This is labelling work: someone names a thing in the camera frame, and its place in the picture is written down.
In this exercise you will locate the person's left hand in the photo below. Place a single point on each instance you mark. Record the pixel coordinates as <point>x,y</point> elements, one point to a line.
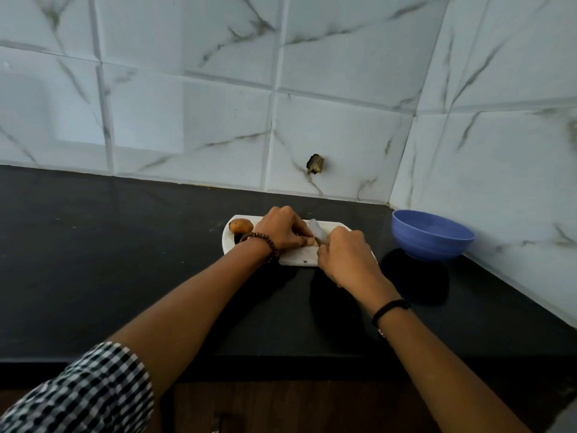
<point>281,227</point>

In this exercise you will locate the steel kitchen knife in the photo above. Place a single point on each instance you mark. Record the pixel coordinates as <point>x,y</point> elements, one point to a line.
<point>317,229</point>

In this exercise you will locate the brown wall pipe stub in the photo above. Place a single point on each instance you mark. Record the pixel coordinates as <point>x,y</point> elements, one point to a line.
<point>316,164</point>

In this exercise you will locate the blue plastic bowl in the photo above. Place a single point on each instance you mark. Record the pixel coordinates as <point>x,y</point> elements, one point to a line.
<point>430,236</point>

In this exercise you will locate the black wristband with charm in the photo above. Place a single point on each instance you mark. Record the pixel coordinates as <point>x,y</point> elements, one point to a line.
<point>390,306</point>

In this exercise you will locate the white cutting board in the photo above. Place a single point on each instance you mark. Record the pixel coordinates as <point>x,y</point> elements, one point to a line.
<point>297,257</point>

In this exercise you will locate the person's left forearm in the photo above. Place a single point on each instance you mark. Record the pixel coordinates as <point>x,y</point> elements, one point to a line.
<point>194,315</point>

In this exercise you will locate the black white checkered shirt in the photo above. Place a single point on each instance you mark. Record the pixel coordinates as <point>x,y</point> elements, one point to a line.
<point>76,396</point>

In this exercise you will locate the dark wooden cabinet door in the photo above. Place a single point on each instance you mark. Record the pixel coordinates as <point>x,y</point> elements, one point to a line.
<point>342,408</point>

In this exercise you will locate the whole brown potato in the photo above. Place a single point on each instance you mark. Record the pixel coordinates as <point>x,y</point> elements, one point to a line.
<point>240,225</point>

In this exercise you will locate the person's right forearm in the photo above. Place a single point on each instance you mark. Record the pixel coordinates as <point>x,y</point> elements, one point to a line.
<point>451,378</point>

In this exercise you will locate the person's right hand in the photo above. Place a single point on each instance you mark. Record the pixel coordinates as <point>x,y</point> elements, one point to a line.
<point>351,261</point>

